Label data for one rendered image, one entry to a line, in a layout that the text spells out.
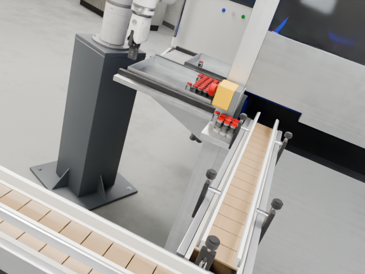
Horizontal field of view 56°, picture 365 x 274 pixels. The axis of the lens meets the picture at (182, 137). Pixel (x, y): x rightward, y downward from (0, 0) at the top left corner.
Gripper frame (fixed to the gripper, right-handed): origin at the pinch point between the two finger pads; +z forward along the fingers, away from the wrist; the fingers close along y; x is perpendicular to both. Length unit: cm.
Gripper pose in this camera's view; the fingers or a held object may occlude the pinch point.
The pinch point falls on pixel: (132, 53)
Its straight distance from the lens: 138.4
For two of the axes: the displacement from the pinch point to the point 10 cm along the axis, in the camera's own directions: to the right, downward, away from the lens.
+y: 3.3, -3.7, 8.7
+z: -2.8, 8.4, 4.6
